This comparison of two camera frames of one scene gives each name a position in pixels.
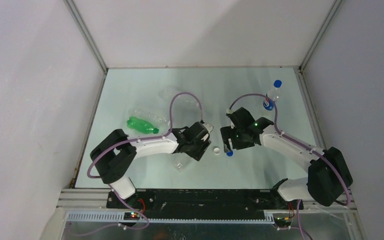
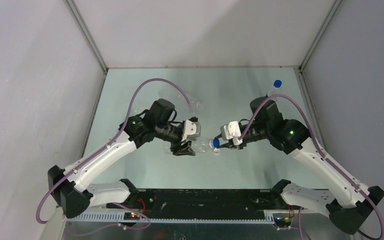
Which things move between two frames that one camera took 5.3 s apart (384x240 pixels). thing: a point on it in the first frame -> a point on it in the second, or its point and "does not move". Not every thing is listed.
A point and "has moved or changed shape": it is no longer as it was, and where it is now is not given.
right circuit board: (283, 222) does not move
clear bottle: (182, 161) has moved or changed shape
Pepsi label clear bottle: (273, 95) does not move
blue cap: (277, 83) does not move
